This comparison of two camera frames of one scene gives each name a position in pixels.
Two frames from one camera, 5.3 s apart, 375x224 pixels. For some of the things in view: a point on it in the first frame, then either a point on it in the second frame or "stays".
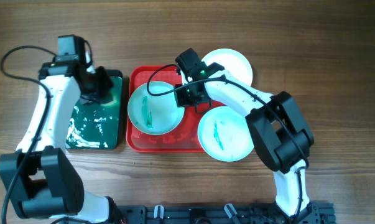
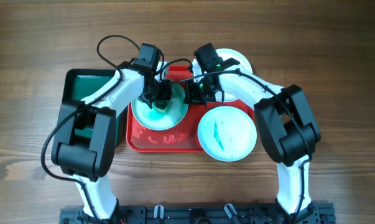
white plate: (225, 135) stays
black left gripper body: (101, 82) to (161, 91)
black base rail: (316, 213) stays
